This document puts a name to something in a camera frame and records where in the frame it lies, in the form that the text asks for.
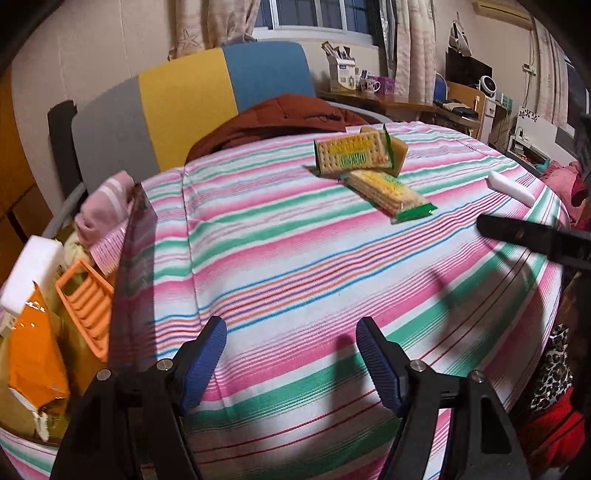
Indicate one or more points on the air conditioner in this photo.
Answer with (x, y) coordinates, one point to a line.
(504, 13)

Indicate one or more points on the white foam block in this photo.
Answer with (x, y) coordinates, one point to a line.
(37, 264)
(515, 190)

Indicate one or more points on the grey yellow blue chair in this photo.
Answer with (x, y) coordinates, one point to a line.
(147, 124)

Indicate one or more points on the striped tablecloth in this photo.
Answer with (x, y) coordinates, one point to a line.
(291, 261)

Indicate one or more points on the orange plastic rack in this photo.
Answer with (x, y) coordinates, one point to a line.
(87, 297)

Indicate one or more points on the cracker pack upright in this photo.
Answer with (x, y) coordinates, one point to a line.
(365, 150)

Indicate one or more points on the dark red jacket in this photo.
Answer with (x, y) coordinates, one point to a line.
(284, 115)

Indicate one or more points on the purple box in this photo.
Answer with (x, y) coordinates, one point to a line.
(386, 86)

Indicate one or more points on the curtain right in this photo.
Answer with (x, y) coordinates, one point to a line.
(409, 31)

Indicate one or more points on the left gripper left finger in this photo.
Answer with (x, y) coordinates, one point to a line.
(130, 421)

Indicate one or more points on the gold metal tin box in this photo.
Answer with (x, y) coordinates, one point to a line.
(56, 310)

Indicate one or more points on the small white fan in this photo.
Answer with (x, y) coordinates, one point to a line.
(487, 86)

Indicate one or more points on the wooden chair with cushion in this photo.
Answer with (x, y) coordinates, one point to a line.
(467, 102)

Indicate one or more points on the cream sock ball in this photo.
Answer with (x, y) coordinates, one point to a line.
(74, 250)

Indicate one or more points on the pink striped sock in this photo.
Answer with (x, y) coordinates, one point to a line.
(104, 209)

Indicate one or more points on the orange white snack bag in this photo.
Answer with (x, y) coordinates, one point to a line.
(37, 374)

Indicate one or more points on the window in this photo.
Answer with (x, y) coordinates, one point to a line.
(350, 22)

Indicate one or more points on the cracker pack flat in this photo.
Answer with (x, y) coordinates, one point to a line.
(388, 194)

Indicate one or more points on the white box with items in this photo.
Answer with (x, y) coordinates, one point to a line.
(342, 67)

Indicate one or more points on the wooden wardrobe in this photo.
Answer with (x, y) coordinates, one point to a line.
(24, 211)

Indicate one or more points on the wooden side desk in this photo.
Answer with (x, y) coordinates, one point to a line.
(396, 109)

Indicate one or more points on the floral curtain left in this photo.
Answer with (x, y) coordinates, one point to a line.
(207, 24)

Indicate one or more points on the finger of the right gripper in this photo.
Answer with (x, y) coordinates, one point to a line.
(570, 249)

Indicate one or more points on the black rolled mat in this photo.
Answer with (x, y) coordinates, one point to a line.
(59, 120)

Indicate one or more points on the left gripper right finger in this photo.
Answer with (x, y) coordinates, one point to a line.
(481, 443)

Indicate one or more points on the white mug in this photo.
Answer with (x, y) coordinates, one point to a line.
(369, 86)

